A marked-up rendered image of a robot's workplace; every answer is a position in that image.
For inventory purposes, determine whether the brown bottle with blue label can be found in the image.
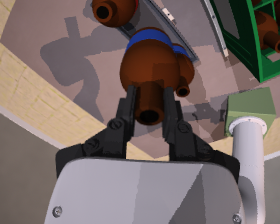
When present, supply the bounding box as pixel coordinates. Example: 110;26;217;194
172;43;195;97
119;27;181;126

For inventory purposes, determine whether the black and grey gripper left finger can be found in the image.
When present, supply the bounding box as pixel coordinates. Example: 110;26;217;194
55;85;136;179

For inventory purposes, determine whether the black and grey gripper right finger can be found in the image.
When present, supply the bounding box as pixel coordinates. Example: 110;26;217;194
162;87;240;186

